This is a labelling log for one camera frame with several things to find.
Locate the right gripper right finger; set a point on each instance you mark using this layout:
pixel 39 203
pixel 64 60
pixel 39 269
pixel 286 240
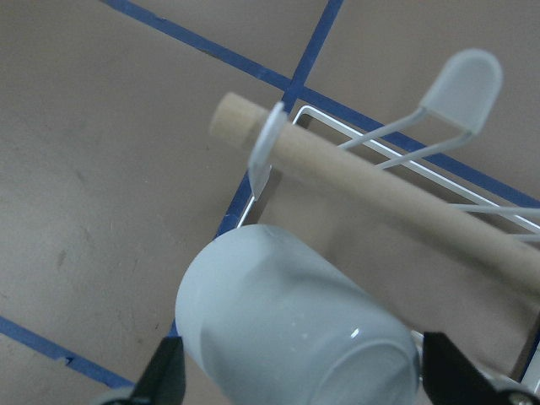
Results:
pixel 449 377

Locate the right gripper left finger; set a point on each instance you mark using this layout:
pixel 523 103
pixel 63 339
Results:
pixel 164 379

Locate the white grey plastic cup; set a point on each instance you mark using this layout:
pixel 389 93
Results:
pixel 270 321

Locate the wooden rack dowel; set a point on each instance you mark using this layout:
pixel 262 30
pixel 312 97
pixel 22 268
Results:
pixel 307 157

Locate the white wire cup rack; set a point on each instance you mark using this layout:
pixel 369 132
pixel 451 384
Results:
pixel 462 95

